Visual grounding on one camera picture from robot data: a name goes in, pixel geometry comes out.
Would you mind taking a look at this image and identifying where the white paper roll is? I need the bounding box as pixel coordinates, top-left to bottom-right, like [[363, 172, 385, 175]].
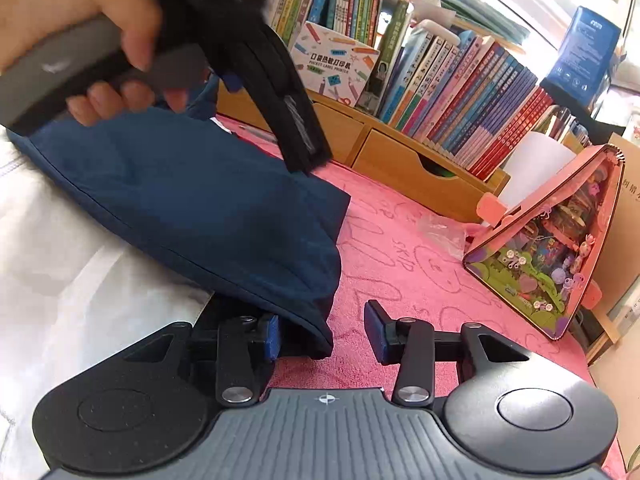
[[497, 132, 576, 211]]

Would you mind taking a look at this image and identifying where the row of yellow green books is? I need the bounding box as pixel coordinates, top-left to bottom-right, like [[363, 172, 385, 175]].
[[267, 0, 411, 61]]

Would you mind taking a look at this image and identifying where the stack of light blue folders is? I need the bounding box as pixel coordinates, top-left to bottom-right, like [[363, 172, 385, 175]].
[[415, 0, 528, 53]]

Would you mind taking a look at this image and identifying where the white pencil-print box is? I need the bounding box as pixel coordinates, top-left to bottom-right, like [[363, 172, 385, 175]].
[[289, 20, 381, 108]]

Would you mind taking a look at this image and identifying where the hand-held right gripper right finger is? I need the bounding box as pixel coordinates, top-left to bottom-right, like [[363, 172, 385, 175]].
[[363, 300, 531, 407]]

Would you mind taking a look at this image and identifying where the dark blue box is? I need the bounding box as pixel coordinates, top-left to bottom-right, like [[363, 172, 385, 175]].
[[545, 6, 623, 106]]

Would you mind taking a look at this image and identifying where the clear plastic wrapper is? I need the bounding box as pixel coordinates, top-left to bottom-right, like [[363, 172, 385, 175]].
[[415, 210, 473, 261]]

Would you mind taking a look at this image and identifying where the navy and white jacket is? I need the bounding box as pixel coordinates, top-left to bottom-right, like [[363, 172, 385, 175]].
[[0, 75, 351, 480]]

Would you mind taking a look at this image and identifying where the person's left hand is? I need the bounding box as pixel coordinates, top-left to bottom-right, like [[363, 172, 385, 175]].
[[0, 0, 193, 128]]

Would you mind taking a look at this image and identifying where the wooden desk organizer with drawers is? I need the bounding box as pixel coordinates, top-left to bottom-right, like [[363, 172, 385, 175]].
[[216, 80, 511, 223]]

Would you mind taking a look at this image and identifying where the pink triangular toy box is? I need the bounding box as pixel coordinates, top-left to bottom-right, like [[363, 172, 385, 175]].
[[462, 144, 626, 342]]

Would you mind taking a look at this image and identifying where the pink rabbit-print mat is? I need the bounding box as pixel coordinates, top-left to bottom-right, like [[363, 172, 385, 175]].
[[215, 115, 626, 480]]

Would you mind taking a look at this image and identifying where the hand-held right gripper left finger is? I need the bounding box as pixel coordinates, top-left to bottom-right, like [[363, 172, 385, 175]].
[[125, 312, 283, 406]]

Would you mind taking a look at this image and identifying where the row of red blue books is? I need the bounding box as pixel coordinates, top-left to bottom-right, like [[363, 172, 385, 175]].
[[375, 25, 556, 181]]

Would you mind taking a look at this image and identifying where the small portrait photo card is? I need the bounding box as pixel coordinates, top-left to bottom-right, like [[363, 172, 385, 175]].
[[357, 57, 396, 113]]

